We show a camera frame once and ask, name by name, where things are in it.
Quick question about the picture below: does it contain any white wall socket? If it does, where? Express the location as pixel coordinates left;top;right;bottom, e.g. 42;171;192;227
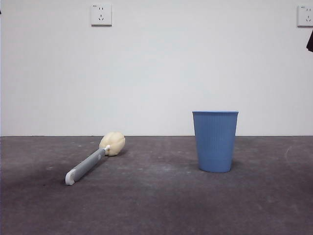
297;5;313;28
90;3;113;27

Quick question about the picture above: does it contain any blue ribbed plastic cup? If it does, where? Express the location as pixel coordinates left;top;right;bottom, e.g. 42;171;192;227
192;110;240;174

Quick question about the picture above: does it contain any grey-handled sponge cup brush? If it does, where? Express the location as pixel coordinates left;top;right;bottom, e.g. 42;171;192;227
65;131;126;186

